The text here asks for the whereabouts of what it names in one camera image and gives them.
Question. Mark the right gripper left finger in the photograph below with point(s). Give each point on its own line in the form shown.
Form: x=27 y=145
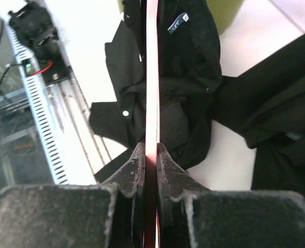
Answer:
x=109 y=214

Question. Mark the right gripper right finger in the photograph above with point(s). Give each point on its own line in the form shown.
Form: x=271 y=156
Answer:
x=191 y=215

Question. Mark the black shirt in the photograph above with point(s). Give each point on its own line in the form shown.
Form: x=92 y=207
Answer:
x=266 y=106
x=189 y=75

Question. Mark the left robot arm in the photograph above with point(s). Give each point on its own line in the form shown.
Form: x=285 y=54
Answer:
x=35 y=30

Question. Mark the green plastic basket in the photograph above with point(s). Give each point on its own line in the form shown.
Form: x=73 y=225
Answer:
x=224 y=13

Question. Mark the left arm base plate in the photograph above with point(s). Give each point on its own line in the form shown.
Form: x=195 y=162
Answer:
x=57 y=73

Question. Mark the slotted cable duct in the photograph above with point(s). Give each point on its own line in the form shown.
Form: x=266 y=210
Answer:
x=34 y=153

